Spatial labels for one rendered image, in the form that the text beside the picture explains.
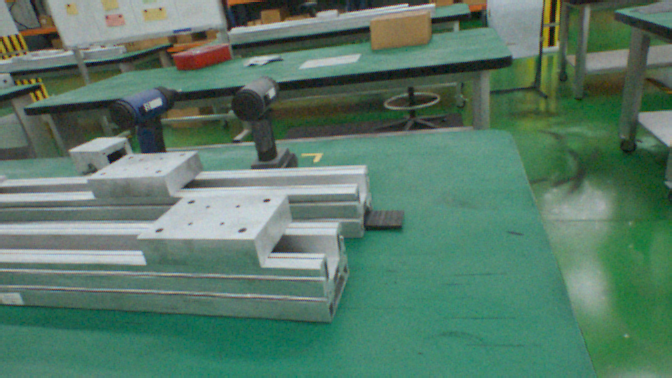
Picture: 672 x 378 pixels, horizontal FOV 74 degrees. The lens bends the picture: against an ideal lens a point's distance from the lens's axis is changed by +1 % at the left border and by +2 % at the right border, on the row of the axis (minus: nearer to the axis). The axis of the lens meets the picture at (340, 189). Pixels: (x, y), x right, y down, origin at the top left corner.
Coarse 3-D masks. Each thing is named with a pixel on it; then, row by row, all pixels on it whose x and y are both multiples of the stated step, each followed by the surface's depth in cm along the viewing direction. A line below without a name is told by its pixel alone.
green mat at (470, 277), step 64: (384, 192) 84; (448, 192) 80; (512, 192) 77; (384, 256) 65; (448, 256) 63; (512, 256) 61; (0, 320) 65; (64, 320) 63; (128, 320) 60; (192, 320) 58; (256, 320) 56; (384, 320) 53; (448, 320) 52; (512, 320) 50
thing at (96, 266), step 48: (0, 240) 73; (48, 240) 70; (96, 240) 68; (288, 240) 59; (336, 240) 57; (0, 288) 67; (48, 288) 65; (96, 288) 61; (144, 288) 59; (192, 288) 57; (240, 288) 55; (288, 288) 53; (336, 288) 59
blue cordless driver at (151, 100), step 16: (144, 96) 93; (160, 96) 96; (176, 96) 102; (112, 112) 90; (128, 112) 89; (144, 112) 92; (160, 112) 97; (144, 128) 95; (160, 128) 98; (144, 144) 95; (160, 144) 98
